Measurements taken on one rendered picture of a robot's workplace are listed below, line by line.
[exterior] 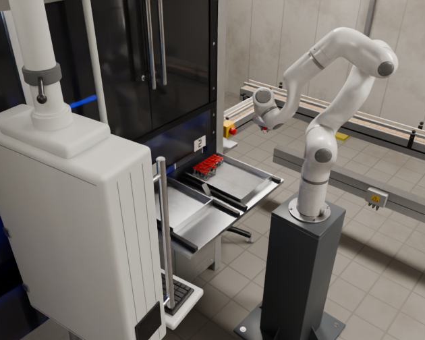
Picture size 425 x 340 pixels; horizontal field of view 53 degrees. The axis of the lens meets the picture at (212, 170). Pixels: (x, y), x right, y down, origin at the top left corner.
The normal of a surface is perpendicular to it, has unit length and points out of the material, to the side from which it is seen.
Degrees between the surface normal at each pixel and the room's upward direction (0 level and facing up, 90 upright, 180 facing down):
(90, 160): 0
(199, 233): 0
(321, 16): 90
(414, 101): 90
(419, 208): 90
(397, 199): 90
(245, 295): 0
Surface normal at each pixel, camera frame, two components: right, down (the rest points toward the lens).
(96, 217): -0.53, 0.46
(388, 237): 0.00, -0.84
